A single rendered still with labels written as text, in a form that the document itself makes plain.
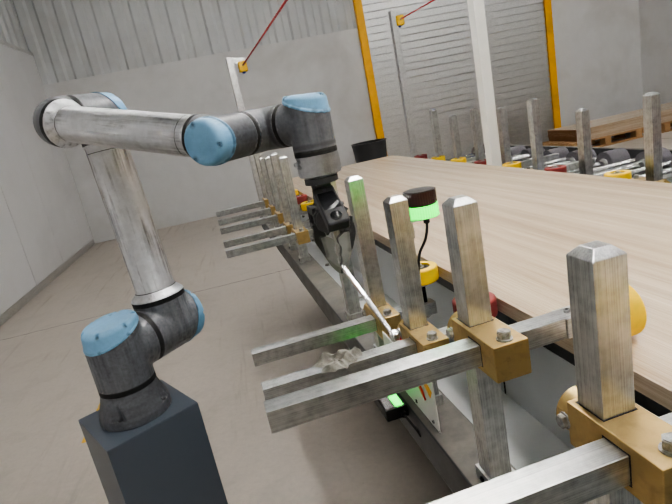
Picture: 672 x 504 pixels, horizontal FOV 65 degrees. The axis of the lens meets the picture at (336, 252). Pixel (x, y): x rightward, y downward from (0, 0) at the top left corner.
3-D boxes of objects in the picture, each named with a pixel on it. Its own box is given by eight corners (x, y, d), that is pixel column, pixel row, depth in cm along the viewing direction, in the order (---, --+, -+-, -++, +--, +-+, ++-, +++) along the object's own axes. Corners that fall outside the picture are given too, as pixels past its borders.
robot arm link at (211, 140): (4, 98, 127) (216, 113, 94) (53, 94, 136) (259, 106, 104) (15, 147, 131) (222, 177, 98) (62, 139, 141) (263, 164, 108)
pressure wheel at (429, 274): (438, 317, 119) (430, 269, 116) (404, 317, 123) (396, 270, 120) (447, 303, 125) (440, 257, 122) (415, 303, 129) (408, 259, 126)
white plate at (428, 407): (438, 433, 95) (430, 384, 92) (388, 372, 119) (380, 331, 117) (441, 432, 95) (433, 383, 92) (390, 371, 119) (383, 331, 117)
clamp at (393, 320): (380, 341, 117) (377, 320, 116) (362, 320, 130) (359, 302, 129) (406, 333, 118) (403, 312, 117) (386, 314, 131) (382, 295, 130)
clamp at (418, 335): (427, 371, 92) (422, 345, 91) (399, 342, 105) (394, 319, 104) (456, 362, 94) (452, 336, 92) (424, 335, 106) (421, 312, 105)
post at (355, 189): (384, 373, 127) (347, 178, 115) (379, 367, 131) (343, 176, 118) (398, 369, 128) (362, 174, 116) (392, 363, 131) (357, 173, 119)
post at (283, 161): (303, 270, 222) (278, 156, 209) (302, 268, 225) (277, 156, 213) (311, 268, 222) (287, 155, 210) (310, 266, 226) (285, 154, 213)
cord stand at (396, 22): (418, 180, 363) (392, 9, 335) (413, 179, 372) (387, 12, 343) (429, 178, 365) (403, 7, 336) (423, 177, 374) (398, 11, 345)
